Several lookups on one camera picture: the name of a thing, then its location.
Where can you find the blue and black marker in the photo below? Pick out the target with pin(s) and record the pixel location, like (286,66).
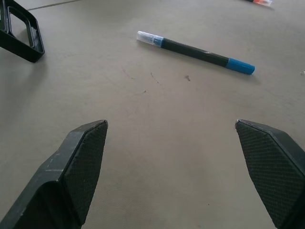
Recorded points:
(195,51)

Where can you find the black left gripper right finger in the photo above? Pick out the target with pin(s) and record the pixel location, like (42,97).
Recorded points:
(274,171)

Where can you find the red marker with clear cap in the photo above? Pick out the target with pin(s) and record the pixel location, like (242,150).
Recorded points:
(261,2)

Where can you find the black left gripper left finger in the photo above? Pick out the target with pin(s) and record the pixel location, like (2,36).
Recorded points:
(71,176)

